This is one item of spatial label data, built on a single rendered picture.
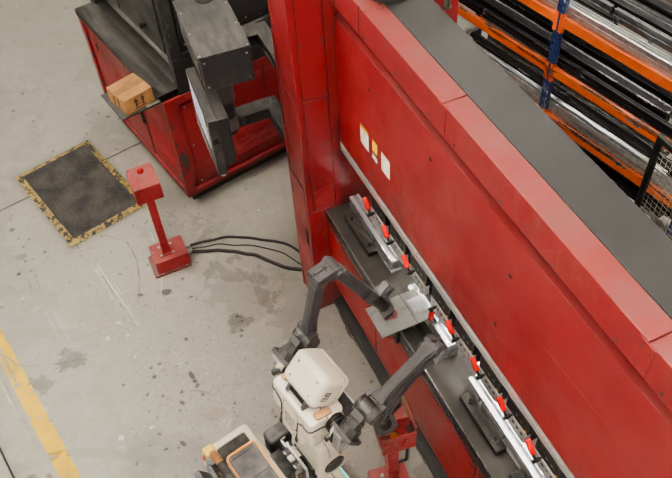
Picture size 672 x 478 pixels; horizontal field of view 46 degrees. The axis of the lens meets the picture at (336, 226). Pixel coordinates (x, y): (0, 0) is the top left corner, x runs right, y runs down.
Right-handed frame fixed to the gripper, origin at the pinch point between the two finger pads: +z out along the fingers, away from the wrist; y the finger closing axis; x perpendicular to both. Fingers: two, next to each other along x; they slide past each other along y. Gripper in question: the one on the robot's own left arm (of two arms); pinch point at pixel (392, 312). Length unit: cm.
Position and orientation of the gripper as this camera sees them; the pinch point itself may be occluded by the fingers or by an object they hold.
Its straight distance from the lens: 369.6
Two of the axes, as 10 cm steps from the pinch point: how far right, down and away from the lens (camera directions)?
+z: 4.9, 4.1, 7.7
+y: -4.2, -6.6, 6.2
